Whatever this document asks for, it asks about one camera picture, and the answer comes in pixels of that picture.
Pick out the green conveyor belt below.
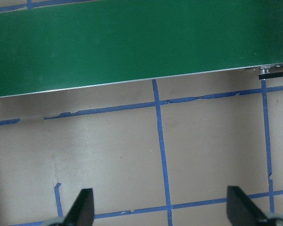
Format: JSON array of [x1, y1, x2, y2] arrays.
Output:
[[0, 0, 283, 101]]

